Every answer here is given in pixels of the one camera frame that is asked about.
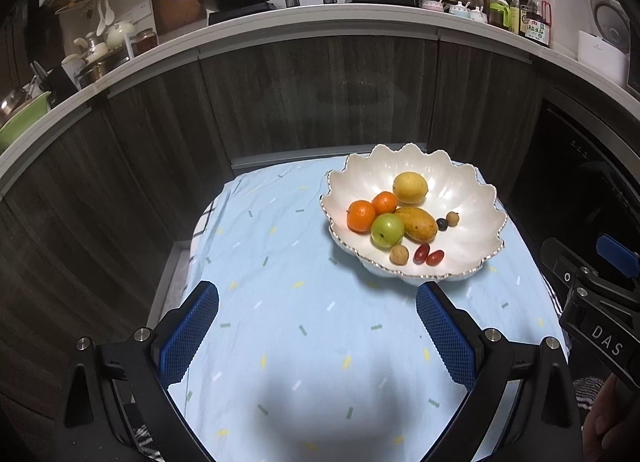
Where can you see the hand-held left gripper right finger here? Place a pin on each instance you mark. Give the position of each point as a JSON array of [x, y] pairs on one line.
[[445, 337]]

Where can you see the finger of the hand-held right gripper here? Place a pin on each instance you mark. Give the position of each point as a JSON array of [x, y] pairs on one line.
[[562, 264], [617, 252]]

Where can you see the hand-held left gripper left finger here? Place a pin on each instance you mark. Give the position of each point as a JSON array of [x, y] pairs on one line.
[[192, 327]]

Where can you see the red grape tomato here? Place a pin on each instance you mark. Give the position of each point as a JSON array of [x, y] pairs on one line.
[[436, 257]]

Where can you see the red grape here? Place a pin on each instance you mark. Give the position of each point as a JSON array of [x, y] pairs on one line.
[[421, 253]]

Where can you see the large brown longan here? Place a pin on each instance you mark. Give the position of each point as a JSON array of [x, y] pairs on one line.
[[399, 255]]

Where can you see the blueberry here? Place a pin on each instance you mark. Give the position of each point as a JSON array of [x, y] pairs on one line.
[[442, 224]]

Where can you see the yellow mango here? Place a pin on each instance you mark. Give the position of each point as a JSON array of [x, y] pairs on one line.
[[415, 223]]

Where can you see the small brown longan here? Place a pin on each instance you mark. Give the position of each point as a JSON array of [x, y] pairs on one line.
[[452, 218]]

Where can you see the green apple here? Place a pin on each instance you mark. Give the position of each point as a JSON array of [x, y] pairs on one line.
[[387, 230]]

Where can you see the white scalloped ceramic bowl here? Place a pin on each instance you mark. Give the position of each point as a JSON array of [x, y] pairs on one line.
[[460, 182]]

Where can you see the orange tangerine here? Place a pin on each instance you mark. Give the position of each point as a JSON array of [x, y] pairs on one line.
[[385, 203], [361, 216]]

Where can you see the yellow lemon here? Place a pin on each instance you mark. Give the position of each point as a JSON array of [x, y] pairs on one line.
[[410, 187]]

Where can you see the person's right hand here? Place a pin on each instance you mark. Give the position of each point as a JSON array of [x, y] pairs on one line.
[[607, 422]]

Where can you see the grey striped fringed blanket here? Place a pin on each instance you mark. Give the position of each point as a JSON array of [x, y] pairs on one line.
[[587, 389]]

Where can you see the black built-in oven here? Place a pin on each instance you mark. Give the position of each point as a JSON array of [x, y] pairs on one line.
[[590, 182]]

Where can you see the light blue patterned cloth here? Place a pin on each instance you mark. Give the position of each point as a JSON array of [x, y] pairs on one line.
[[300, 292]]

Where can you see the white box appliance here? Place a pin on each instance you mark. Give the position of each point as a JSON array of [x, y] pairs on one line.
[[602, 59]]

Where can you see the green oil jug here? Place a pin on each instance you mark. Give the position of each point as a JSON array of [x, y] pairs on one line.
[[499, 16]]

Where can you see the dark wood base cabinet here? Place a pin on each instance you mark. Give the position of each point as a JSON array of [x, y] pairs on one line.
[[325, 92]]

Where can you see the white blue condiment jar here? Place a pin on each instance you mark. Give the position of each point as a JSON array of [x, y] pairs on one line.
[[459, 8]]

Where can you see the black utensil holder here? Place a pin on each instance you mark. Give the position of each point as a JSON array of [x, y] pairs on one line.
[[60, 79]]

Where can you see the pile of dishes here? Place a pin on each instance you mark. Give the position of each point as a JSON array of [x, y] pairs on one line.
[[95, 62]]

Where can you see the glass jar red contents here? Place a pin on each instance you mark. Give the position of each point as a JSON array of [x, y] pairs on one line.
[[145, 41]]

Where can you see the pink condiment jar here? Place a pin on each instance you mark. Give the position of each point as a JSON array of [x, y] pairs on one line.
[[431, 4]]

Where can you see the steel bowl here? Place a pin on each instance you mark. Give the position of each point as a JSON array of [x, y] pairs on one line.
[[10, 99]]

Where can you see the white teapot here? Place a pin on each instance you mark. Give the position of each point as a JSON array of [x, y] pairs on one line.
[[120, 32]]

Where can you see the black gas stove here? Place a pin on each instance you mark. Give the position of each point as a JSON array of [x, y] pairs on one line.
[[245, 14]]

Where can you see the white plastic spatula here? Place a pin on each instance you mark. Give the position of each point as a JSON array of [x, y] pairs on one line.
[[109, 12], [101, 22]]

